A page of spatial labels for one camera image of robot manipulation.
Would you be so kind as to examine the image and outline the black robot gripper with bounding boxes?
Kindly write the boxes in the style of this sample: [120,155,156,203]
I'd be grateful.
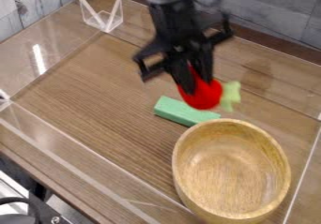
[132,0,233,95]

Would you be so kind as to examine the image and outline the red plush strawberry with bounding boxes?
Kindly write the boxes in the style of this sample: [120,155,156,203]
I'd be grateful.
[176,63,243,112]

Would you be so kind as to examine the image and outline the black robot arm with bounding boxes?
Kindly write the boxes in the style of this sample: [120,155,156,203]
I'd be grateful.
[132,0,233,95]

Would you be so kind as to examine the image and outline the green foam block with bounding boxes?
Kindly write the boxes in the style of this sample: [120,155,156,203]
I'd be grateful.
[152,96,221,127]

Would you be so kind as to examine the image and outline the wooden bowl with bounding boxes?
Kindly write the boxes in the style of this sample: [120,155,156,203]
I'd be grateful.
[171,118,291,224]

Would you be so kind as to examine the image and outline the clear acrylic corner bracket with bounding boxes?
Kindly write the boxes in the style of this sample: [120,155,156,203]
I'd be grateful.
[79,0,124,33]

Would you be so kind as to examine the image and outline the clear acrylic enclosure wall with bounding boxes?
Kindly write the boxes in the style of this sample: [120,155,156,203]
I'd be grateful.
[0,101,203,224]

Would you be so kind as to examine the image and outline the black metal mount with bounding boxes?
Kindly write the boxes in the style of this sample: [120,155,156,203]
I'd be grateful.
[28,193,68,224]

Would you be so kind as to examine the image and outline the black cable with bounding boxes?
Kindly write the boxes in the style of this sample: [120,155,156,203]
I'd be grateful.
[0,197,41,222]

